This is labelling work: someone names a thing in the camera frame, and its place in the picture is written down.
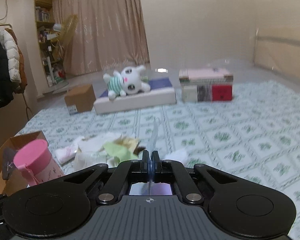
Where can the brown jacket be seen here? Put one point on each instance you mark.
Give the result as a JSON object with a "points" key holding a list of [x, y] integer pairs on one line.
{"points": [[22, 85]]}

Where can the open brown cardboard tray box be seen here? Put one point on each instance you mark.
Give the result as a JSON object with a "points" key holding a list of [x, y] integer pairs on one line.
{"points": [[11, 179]]}

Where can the yellow-green cloth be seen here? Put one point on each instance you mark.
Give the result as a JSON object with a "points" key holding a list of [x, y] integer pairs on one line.
{"points": [[123, 149]]}

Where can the small closed cardboard box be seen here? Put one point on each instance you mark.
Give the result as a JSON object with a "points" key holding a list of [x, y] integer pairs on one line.
{"points": [[80, 99]]}

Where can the stack of books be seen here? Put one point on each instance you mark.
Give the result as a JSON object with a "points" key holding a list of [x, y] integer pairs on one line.
{"points": [[206, 84]]}

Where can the green floral tablecloth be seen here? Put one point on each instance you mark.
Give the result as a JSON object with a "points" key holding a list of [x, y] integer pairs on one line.
{"points": [[255, 136]]}

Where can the white plush cat toy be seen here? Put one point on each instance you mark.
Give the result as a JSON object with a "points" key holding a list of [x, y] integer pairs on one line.
{"points": [[127, 82]]}

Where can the white cloth pile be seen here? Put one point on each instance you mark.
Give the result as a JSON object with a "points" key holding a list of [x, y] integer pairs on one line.
{"points": [[91, 151]]}

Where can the beige curtain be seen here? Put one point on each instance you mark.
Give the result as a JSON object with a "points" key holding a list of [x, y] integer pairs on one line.
{"points": [[110, 34]]}

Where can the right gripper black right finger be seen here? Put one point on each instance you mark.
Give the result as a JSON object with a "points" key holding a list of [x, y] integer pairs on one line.
{"points": [[239, 207]]}

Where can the pink Hello Kitty cup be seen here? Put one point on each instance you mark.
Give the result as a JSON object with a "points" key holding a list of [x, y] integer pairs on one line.
{"points": [[36, 163]]}

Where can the standing fan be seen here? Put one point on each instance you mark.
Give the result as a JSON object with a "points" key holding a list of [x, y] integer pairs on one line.
{"points": [[59, 41]]}

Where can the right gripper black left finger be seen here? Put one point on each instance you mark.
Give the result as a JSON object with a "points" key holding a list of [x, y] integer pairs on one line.
{"points": [[59, 207]]}

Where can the white flat box blue top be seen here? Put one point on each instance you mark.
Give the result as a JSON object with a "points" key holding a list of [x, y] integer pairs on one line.
{"points": [[162, 93]]}

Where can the white puffer jacket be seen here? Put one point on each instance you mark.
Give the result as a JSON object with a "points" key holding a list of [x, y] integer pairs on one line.
{"points": [[11, 49]]}

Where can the wooden bookshelf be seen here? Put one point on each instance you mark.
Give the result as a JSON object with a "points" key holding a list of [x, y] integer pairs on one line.
{"points": [[44, 24]]}

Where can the white pink small towel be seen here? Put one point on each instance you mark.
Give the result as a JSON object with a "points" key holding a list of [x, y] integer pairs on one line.
{"points": [[68, 153]]}

